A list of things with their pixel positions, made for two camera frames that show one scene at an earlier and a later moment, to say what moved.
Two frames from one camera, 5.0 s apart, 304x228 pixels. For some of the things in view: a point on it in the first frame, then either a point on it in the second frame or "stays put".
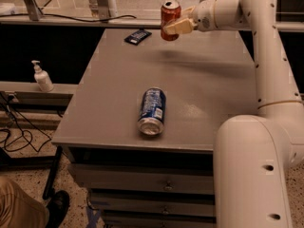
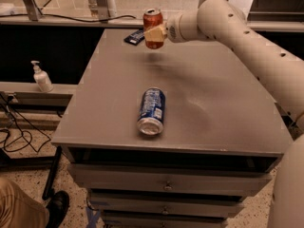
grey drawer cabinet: (164, 180) stays put
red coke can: (170, 12) to (152, 18)
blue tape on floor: (92, 217) stays put
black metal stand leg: (52, 172) stays put
